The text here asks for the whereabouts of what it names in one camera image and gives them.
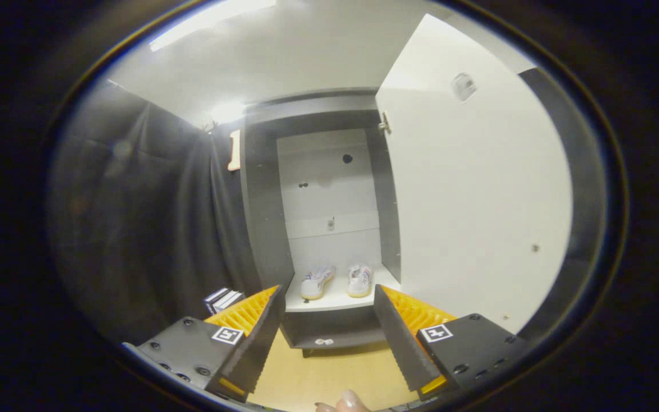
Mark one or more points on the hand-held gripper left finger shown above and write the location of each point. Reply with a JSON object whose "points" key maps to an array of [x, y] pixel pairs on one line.
{"points": [[255, 349]]}

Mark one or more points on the black backdrop cloth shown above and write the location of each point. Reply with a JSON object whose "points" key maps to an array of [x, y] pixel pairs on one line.
{"points": [[146, 217]]}

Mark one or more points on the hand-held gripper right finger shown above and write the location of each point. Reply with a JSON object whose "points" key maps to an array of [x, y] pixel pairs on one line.
{"points": [[398, 343]]}

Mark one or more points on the white shoe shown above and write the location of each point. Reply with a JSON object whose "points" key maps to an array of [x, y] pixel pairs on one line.
{"points": [[359, 281], [315, 283]]}

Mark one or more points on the blue spine book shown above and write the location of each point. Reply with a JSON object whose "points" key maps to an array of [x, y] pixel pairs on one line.
{"points": [[210, 300]]}

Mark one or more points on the white shoe cabinet door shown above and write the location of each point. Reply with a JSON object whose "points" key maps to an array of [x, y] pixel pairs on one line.
{"points": [[478, 200]]}

